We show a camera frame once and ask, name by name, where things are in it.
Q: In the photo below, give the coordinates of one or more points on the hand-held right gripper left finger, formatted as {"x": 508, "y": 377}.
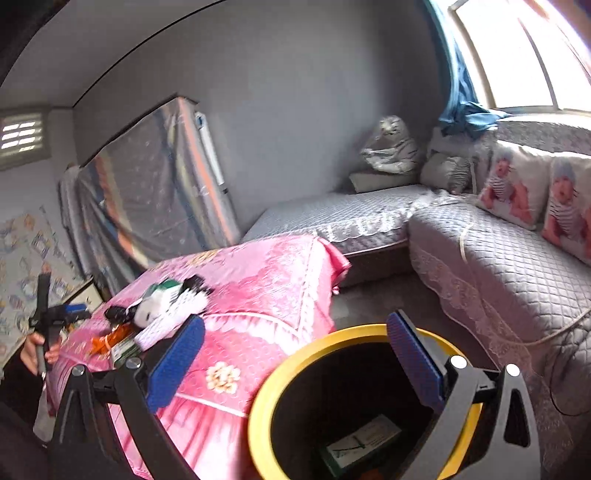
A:
{"x": 178, "y": 364}

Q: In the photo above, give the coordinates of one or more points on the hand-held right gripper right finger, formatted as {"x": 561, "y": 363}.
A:
{"x": 415, "y": 364}

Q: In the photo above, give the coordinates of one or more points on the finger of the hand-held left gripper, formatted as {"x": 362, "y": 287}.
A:
{"x": 76, "y": 307}
{"x": 76, "y": 315}

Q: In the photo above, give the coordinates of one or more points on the orange fluffy object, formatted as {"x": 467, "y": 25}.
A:
{"x": 108, "y": 339}

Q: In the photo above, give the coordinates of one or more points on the yellow-rimmed black bin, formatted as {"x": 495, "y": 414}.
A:
{"x": 272, "y": 406}

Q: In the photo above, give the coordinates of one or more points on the person's left forearm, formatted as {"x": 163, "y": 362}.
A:
{"x": 18, "y": 415}

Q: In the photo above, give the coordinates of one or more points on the person's left hand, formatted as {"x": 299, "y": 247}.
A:
{"x": 31, "y": 350}

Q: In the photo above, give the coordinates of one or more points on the small black object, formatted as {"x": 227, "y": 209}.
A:
{"x": 121, "y": 314}

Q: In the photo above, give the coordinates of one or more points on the small green carton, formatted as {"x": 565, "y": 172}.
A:
{"x": 123, "y": 351}

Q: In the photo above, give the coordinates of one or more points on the patterned quilt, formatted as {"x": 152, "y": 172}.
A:
{"x": 23, "y": 258}

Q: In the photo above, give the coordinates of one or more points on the green and white box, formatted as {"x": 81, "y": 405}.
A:
{"x": 362, "y": 445}

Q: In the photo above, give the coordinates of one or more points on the pink floral blanket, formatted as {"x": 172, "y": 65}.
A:
{"x": 258, "y": 295}

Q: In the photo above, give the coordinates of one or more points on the grey quilted sofa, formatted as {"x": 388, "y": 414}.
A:
{"x": 508, "y": 286}

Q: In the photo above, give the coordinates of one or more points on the plastic-wrapped mattress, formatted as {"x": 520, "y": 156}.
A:
{"x": 152, "y": 194}

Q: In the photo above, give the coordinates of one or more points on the louvred vent window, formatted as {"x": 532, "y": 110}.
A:
{"x": 23, "y": 138}

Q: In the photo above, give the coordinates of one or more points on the flat grey cushion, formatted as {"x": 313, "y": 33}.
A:
{"x": 383, "y": 181}

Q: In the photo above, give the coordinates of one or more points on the grey striped cushion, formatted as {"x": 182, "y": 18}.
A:
{"x": 445, "y": 173}

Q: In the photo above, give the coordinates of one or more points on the baby print pillow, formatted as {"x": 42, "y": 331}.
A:
{"x": 510, "y": 184}
{"x": 570, "y": 207}

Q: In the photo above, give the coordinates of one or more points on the white long bar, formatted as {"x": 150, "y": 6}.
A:
{"x": 211, "y": 152}

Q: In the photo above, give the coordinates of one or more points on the plush toy in plastic bag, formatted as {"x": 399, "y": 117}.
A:
{"x": 392, "y": 143}

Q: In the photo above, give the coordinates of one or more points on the blue curtain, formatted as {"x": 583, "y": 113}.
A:
{"x": 457, "y": 92}

